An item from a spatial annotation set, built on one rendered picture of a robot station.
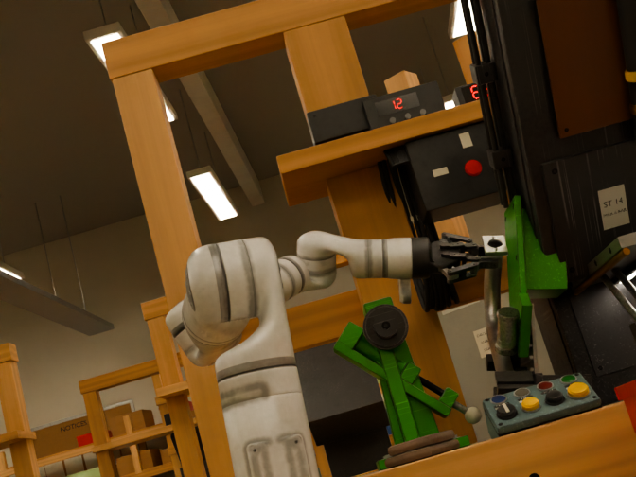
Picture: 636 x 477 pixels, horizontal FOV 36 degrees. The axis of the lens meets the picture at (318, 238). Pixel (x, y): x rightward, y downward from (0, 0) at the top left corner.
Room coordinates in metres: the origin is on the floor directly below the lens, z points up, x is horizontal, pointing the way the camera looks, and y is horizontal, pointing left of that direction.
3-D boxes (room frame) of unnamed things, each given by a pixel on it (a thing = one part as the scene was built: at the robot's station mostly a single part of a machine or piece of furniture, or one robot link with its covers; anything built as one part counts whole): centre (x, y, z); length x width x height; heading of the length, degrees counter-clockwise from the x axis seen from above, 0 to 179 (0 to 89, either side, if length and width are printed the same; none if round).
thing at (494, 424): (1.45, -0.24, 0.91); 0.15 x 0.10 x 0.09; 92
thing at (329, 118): (1.97, -0.12, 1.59); 0.15 x 0.07 x 0.07; 92
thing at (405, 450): (1.49, -0.06, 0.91); 0.10 x 0.08 x 0.03; 150
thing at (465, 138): (1.96, -0.30, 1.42); 0.17 x 0.12 x 0.15; 92
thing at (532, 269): (1.69, -0.35, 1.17); 0.13 x 0.12 x 0.20; 92
